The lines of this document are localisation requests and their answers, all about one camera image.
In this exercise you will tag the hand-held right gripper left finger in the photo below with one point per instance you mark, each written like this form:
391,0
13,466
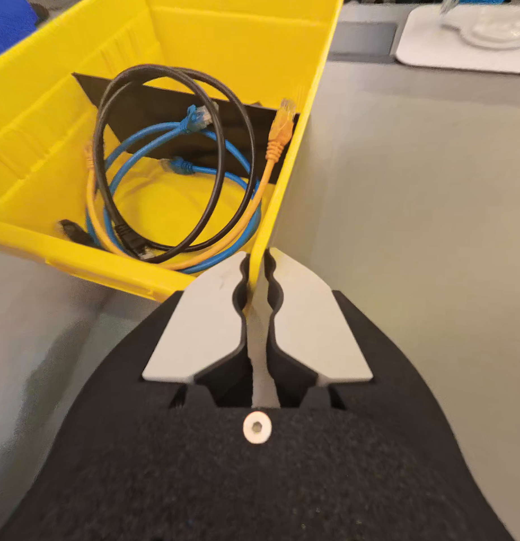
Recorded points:
200,334

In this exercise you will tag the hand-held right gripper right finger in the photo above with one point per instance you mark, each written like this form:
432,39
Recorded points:
319,338

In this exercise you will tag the yellow storage bin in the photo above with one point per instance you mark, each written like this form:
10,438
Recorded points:
52,148

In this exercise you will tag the dark bin divider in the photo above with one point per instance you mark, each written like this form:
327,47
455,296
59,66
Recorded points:
158,110

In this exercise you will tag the white stand base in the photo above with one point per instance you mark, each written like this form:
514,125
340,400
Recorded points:
429,46

